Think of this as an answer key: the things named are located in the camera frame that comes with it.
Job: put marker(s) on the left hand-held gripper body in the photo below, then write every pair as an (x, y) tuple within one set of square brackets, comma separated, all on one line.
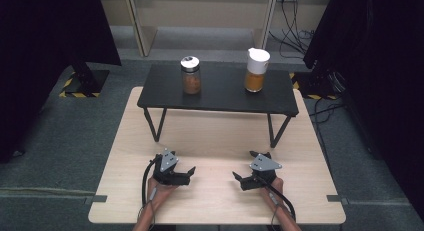
[(168, 162)]

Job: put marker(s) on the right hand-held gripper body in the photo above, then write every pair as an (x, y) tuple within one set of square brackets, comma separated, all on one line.
[(263, 163)]

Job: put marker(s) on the black metal rack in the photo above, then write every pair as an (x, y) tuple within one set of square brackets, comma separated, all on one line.
[(220, 91)]

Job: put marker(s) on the yellow spice jar white lid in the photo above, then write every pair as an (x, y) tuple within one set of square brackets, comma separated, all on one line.
[(255, 81)]

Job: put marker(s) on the brown spice jar silver lid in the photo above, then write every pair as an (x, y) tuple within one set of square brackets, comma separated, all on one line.
[(191, 82)]

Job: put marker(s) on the person's right hand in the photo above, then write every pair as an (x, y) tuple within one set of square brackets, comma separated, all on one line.
[(279, 186)]

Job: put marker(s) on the person's left hand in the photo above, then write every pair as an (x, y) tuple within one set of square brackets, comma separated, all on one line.
[(158, 193)]

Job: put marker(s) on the grey tape strip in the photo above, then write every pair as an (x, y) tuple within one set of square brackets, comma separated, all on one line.
[(336, 199), (96, 199)]

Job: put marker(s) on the yellow black hazard tape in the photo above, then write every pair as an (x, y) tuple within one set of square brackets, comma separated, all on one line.
[(80, 95), (321, 97)]

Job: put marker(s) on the black stand base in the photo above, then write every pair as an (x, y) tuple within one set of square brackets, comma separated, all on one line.
[(316, 86), (88, 81)]

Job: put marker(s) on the black curtain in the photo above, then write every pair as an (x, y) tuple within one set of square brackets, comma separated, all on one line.
[(383, 74), (43, 57)]

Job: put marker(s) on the beige furniture frame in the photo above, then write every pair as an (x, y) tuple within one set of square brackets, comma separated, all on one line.
[(143, 34)]

